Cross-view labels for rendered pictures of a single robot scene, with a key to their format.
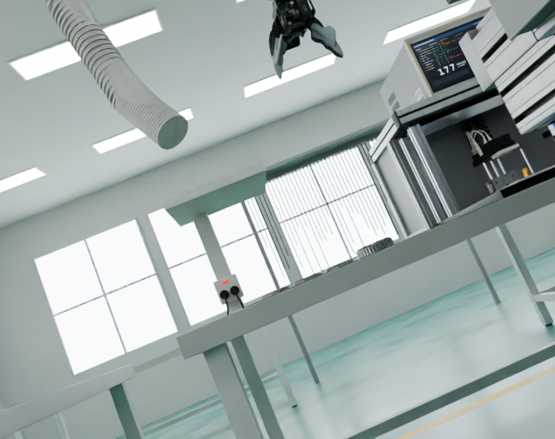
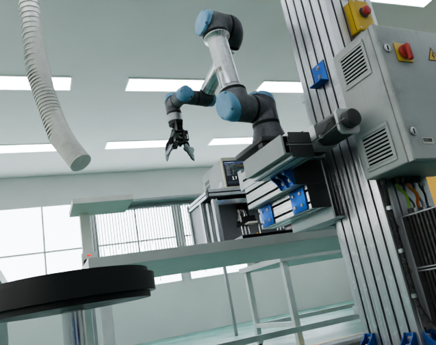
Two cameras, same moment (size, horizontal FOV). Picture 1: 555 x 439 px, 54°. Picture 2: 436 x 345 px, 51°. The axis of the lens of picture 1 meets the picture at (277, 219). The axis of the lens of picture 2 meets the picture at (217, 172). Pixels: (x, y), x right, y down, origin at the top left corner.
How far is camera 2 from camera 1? 1.05 m
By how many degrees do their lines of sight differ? 19
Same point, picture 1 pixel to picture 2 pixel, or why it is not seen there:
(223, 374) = not seen: hidden behind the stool
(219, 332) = (107, 261)
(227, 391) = not seen: hidden behind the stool
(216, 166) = (64, 190)
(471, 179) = (234, 233)
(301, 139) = (133, 190)
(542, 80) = (257, 193)
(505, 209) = (241, 243)
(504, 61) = (248, 183)
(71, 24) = (38, 83)
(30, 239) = not seen: outside the picture
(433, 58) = (231, 170)
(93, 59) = (45, 107)
